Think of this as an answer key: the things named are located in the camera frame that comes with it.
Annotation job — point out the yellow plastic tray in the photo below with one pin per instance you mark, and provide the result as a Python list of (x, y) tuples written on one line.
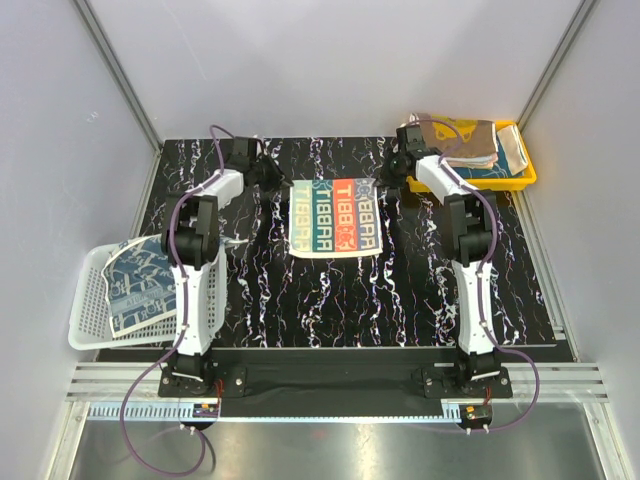
[(511, 184)]

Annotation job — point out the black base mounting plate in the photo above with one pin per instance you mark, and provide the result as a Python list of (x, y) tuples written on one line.
[(434, 373)]

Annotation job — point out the blue white patterned towel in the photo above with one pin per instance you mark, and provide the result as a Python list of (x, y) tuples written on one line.
[(141, 289)]

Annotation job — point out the aluminium frame rail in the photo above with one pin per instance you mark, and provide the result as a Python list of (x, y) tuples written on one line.
[(558, 382)]

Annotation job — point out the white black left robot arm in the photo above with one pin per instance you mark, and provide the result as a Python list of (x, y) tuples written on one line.
[(194, 247)]

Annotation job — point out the yellow brown bear towel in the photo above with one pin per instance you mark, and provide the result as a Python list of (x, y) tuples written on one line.
[(448, 134)]

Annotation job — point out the orange connector box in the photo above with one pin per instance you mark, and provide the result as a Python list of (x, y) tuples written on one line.
[(206, 410), (478, 414)]

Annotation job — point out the pink white rabbit towel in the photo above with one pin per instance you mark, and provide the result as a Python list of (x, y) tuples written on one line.
[(482, 162)]

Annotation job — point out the white plastic laundry basket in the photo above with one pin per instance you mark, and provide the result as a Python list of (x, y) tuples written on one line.
[(89, 324)]

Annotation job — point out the left orange connector box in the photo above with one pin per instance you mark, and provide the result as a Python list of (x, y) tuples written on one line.
[(206, 410)]

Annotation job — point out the striped rabbit text towel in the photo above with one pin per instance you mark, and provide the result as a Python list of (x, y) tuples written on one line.
[(334, 218)]

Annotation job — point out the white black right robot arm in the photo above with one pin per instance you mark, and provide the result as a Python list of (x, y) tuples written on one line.
[(469, 232)]

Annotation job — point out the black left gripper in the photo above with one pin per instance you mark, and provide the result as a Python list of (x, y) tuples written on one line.
[(277, 179)]

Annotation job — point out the right orange connector box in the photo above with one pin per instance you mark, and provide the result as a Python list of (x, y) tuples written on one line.
[(478, 414)]

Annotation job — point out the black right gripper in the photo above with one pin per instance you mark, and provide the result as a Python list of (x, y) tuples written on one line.
[(390, 181)]

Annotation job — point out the light blue white towel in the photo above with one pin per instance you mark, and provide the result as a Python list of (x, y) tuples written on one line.
[(464, 154)]

